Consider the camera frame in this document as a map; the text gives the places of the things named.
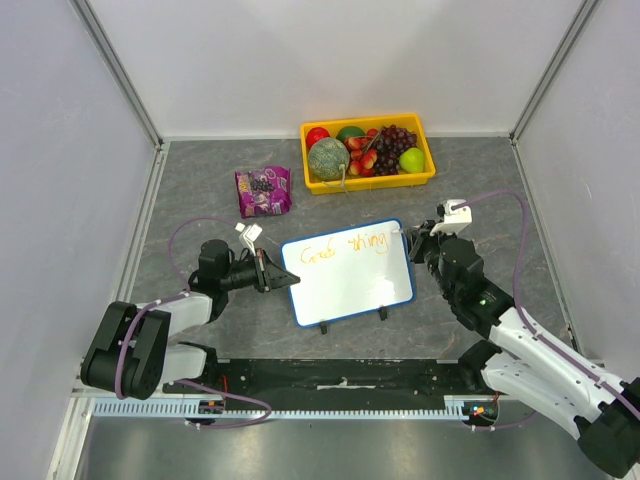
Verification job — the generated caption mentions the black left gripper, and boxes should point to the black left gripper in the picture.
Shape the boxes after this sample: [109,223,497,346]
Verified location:
[220,248,298,293]

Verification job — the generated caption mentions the blue framed whiteboard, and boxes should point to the blue framed whiteboard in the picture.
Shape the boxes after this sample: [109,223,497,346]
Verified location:
[281,218,416,328]

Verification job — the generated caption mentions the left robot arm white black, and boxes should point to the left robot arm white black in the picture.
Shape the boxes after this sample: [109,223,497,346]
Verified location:
[80,239,300,400]

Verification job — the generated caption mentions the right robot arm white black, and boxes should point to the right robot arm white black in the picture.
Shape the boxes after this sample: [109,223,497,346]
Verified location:
[402,221,639,478]

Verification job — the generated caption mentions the green pear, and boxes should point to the green pear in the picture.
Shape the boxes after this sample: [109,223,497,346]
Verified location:
[399,147,425,174]

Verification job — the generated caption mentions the yellow plastic fruit bin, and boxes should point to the yellow plastic fruit bin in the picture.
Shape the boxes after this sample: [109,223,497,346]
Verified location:
[300,113,436,195]

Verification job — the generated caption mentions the purple snack bag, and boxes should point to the purple snack bag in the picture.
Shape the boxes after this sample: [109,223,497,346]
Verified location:
[235,166,293,219]

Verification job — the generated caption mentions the purple grape bunch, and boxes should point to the purple grape bunch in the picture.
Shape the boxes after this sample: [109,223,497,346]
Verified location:
[372,125,417,176]

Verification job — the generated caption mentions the red cherry cluster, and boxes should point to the red cherry cluster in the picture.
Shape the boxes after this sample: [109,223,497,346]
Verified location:
[343,129,380,178]

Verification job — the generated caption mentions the green netted melon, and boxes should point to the green netted melon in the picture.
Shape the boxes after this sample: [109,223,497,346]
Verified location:
[308,138,350,182]

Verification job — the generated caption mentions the dark green round fruit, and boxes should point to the dark green round fruit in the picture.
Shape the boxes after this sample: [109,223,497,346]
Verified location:
[336,125,365,143]

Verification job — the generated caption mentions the red apple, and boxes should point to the red apple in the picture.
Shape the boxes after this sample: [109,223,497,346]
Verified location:
[305,127,330,150]

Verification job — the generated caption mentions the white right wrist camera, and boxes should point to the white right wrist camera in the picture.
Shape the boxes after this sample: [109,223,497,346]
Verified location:
[430,199,472,236]

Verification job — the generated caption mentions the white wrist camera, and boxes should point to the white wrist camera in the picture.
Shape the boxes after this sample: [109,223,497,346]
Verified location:
[430,199,472,236]
[235,222,263,255]

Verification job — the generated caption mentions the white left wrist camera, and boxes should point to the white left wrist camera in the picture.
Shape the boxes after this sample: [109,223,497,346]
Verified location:
[235,222,263,255]

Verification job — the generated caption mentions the white slotted cable duct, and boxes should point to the white slotted cable duct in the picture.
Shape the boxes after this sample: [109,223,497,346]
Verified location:
[93,393,492,420]

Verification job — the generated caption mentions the right aluminium frame post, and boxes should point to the right aluminium frame post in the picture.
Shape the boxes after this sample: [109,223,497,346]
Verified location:
[509,0,600,146]

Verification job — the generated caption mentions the aluminium frame post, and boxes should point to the aluminium frame post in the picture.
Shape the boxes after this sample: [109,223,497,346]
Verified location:
[509,0,600,146]
[70,0,164,149]

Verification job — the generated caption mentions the left aluminium frame post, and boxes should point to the left aluminium frame post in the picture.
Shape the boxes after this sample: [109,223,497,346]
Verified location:
[70,0,164,149]

